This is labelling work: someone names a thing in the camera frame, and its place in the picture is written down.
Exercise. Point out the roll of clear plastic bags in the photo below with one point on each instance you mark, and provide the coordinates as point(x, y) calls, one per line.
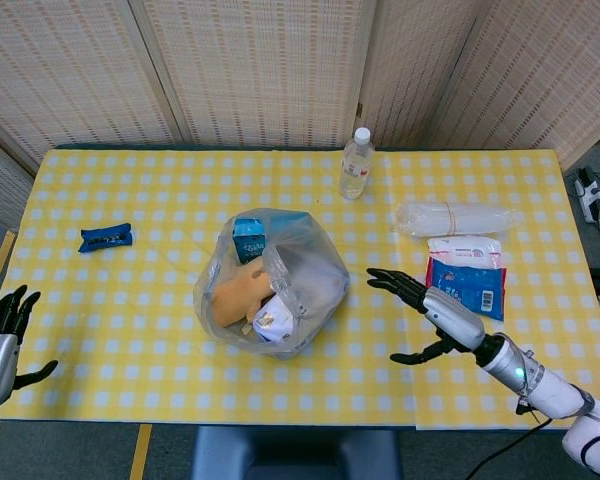
point(455, 218)

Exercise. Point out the blue milk carton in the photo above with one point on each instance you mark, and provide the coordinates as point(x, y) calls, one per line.
point(250, 240)

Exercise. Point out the white power strip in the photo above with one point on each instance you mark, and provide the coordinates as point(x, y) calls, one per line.
point(590, 195)

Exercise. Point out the blue wet wipes pack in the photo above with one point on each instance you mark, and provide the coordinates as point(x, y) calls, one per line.
point(472, 290)

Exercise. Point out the clear water bottle white cap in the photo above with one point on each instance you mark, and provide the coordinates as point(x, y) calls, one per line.
point(355, 170)

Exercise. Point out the white purple snack box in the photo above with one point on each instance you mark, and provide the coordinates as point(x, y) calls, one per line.
point(275, 320)

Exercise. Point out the blue snack bar wrapper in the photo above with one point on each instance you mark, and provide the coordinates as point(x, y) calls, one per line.
point(105, 238)

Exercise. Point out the yellow white checkered tablecloth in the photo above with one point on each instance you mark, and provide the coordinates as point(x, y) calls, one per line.
point(145, 310)

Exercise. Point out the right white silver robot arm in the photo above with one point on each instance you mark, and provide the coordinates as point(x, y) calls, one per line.
point(555, 390)

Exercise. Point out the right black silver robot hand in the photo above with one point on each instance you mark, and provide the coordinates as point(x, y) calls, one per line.
point(452, 317)

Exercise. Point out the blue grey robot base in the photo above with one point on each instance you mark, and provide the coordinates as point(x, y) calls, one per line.
point(295, 452)

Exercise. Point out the beige woven folding screen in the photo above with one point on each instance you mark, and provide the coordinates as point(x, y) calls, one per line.
point(260, 70)

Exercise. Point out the transparent plastic bag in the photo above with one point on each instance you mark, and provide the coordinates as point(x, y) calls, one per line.
point(310, 280)

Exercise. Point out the orange plush toy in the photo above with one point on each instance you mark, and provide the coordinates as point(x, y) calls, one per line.
point(240, 295)

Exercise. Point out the white tissue pack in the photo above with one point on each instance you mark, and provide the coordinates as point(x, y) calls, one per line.
point(467, 250)

